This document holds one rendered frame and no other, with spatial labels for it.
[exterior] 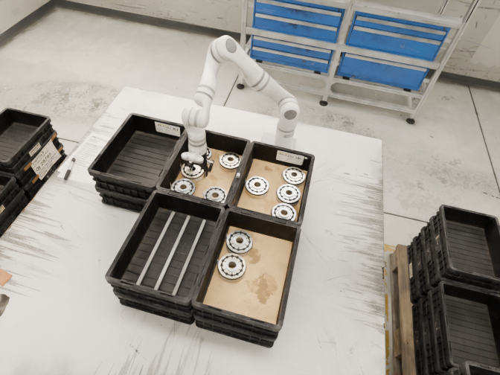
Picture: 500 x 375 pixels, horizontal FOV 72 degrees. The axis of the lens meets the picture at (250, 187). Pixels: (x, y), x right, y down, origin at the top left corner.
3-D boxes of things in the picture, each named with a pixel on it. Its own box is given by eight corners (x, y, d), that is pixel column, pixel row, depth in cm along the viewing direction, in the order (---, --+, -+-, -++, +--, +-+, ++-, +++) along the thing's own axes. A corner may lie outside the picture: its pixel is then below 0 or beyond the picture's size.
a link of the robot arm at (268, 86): (263, 65, 151) (265, 77, 146) (300, 100, 168) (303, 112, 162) (248, 78, 156) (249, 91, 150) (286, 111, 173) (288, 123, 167)
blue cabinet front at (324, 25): (249, 57, 319) (254, -8, 275) (327, 72, 312) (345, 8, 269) (248, 59, 317) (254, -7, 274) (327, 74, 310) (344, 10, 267)
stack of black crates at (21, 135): (36, 158, 247) (6, 106, 212) (74, 167, 244) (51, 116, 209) (-3, 201, 221) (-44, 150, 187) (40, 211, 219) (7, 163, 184)
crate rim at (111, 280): (155, 192, 140) (154, 188, 138) (226, 210, 137) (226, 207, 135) (104, 282, 115) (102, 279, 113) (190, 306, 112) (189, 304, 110)
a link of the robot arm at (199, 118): (204, 124, 126) (216, 92, 130) (181, 118, 128) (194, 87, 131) (207, 133, 133) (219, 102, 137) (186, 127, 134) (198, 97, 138)
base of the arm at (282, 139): (274, 143, 189) (277, 119, 176) (291, 145, 189) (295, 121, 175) (272, 155, 183) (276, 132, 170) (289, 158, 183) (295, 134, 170)
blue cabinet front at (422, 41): (336, 74, 311) (356, 10, 268) (417, 90, 305) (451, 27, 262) (335, 76, 310) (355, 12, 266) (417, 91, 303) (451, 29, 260)
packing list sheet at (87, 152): (88, 132, 188) (88, 131, 188) (129, 140, 186) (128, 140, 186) (53, 175, 168) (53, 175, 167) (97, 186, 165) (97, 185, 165)
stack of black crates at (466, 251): (405, 245, 223) (440, 203, 188) (453, 256, 220) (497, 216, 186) (408, 304, 198) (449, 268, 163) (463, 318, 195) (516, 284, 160)
